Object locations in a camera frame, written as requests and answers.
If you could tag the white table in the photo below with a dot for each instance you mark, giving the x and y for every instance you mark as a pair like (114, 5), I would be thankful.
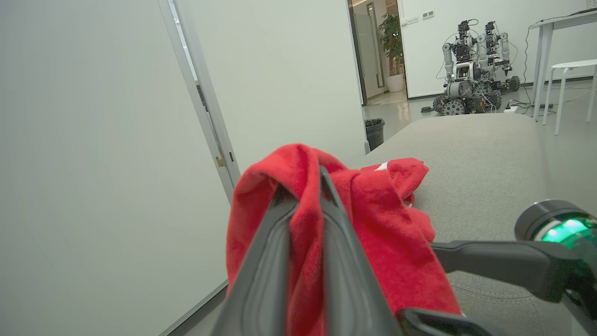
(559, 21)

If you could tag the potted plant in white pot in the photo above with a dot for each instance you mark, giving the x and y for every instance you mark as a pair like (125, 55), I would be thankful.
(392, 46)

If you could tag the white power strip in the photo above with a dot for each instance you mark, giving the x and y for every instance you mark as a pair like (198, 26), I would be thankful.
(511, 108)

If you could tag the red and white garment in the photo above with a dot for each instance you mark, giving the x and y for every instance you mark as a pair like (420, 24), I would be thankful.
(382, 224)

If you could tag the parked white wheeled robot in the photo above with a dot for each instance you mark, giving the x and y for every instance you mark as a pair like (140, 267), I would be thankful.
(461, 74)
(501, 56)

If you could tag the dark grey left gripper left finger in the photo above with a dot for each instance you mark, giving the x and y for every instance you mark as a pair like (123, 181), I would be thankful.
(266, 280)

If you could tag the brass partition latch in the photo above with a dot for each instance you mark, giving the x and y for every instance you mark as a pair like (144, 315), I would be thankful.
(220, 161)

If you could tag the white wall switch plate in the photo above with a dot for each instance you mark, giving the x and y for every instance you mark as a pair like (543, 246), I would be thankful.
(413, 20)
(428, 15)

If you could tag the white stool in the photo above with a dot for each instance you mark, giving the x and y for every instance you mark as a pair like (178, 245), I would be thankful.
(571, 65)

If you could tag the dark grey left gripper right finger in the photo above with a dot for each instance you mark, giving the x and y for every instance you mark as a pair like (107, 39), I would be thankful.
(347, 280)

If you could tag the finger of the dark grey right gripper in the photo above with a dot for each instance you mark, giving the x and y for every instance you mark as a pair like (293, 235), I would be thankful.
(433, 324)

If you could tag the dark framed glass door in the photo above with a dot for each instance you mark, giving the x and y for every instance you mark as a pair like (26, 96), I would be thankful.
(358, 51)

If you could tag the black trash bin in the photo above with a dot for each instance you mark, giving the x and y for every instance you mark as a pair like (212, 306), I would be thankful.
(374, 134)

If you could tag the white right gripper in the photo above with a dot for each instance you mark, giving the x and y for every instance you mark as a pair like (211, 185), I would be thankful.
(585, 280)

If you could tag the grey fabric sofa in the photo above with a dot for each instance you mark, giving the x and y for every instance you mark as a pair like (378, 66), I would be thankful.
(475, 163)

